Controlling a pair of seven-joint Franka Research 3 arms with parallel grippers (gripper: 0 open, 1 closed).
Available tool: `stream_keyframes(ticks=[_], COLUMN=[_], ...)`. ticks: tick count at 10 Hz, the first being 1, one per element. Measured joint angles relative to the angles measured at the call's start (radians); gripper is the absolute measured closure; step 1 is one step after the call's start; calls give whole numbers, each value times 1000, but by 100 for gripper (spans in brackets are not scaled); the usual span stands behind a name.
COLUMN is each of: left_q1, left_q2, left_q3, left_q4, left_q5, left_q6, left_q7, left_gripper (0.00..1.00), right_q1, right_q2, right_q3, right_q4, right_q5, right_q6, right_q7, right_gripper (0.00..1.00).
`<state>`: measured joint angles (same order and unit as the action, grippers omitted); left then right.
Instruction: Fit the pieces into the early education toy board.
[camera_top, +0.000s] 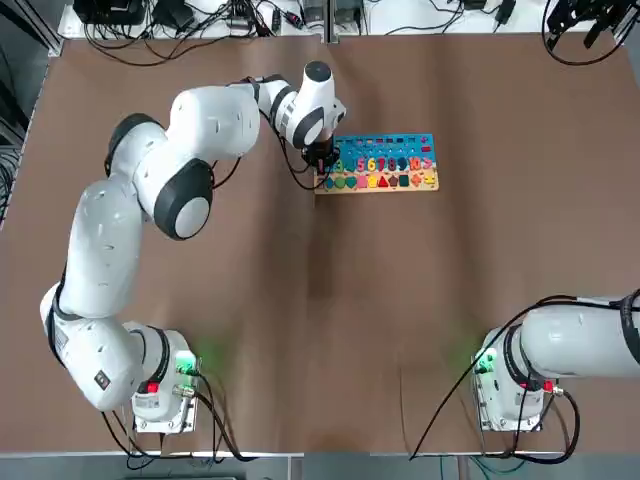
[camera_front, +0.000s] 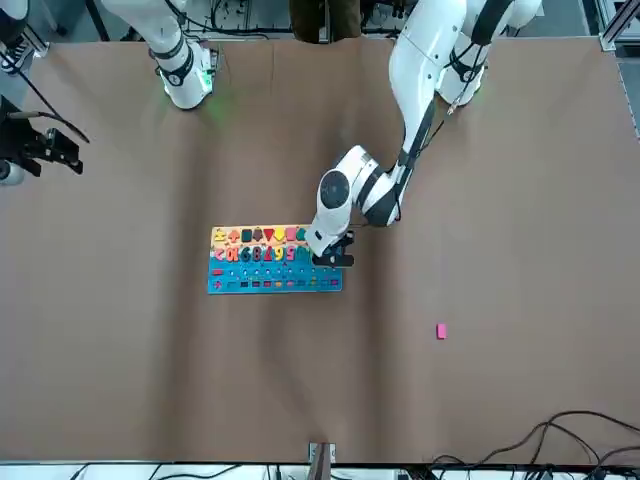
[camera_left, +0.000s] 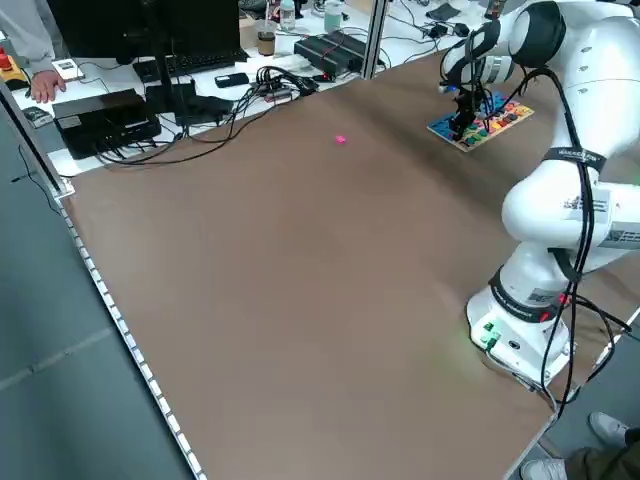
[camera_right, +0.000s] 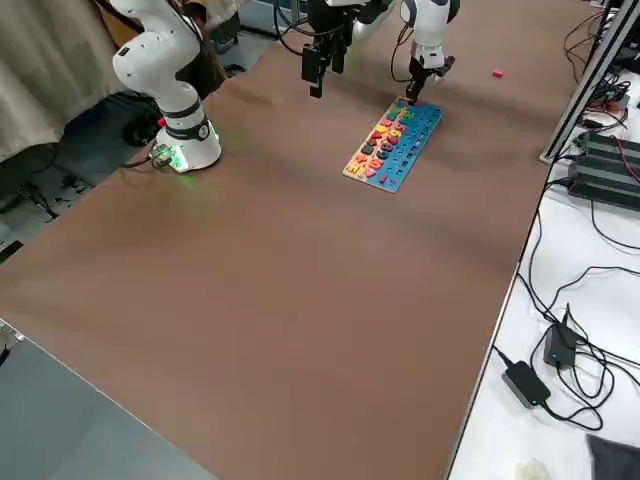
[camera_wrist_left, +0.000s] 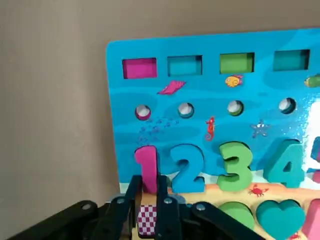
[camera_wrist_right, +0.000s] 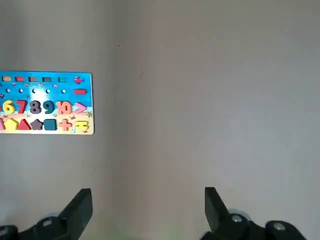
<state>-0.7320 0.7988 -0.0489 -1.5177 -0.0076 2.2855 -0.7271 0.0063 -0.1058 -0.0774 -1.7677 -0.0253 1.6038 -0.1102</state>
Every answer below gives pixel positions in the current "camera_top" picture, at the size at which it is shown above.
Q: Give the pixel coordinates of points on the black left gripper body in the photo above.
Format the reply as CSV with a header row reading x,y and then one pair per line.
x,y
320,155

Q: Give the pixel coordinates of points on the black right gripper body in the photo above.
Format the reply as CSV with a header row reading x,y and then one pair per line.
x,y
585,7

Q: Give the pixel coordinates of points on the pink number one piece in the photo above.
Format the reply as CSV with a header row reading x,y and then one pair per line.
x,y
321,166

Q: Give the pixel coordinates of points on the blue wooden toy board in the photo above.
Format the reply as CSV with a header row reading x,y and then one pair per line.
x,y
385,150

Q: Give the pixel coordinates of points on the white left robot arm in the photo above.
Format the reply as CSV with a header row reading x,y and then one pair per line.
x,y
215,120

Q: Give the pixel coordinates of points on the green circle piece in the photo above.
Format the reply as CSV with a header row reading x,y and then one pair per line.
x,y
341,182

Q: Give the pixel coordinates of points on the teal heart piece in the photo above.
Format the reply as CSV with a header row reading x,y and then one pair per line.
x,y
351,182

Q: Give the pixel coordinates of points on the pink number five piece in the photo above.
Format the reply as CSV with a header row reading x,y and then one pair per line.
x,y
361,164

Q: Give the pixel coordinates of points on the pink trapezoid piece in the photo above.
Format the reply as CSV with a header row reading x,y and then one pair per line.
x,y
361,182

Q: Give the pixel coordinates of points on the yellow number six piece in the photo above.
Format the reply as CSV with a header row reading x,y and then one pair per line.
x,y
371,164

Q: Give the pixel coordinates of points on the yellow pentagon piece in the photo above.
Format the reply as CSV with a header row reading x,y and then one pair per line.
x,y
371,182

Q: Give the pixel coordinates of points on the red number seven piece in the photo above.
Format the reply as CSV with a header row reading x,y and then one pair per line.
x,y
381,164

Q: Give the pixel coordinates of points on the red triangle piece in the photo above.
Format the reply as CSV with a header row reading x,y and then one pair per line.
x,y
383,182

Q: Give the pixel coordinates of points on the purple number eight piece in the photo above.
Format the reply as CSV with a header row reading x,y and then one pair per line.
x,y
392,164

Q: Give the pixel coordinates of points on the purple star piece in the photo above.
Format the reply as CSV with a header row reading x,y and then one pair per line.
x,y
393,181

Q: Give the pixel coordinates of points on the teal number nine piece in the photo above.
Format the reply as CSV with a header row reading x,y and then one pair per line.
x,y
403,164

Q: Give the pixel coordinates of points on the orange cross piece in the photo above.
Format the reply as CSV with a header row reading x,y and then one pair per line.
x,y
416,181

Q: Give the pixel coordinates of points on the pink greater-than sign piece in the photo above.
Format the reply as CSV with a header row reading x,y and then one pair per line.
x,y
427,163

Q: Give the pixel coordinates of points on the yellow equals sign piece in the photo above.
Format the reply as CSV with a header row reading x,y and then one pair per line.
x,y
429,180

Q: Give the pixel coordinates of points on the black finned power unit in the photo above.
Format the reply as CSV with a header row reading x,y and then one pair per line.
x,y
352,12

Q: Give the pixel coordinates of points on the white desk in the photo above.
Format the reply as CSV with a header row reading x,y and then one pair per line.
x,y
400,27

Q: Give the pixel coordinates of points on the black monitor stand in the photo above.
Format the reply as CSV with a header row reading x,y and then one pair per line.
x,y
172,12

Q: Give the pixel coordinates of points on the black electronics box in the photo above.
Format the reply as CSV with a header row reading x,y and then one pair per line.
x,y
110,12

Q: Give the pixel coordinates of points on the aluminium frame rail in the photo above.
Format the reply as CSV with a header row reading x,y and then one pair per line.
x,y
632,15
50,35

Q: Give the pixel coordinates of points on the aluminium post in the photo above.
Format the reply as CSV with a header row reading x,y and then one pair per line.
x,y
330,20

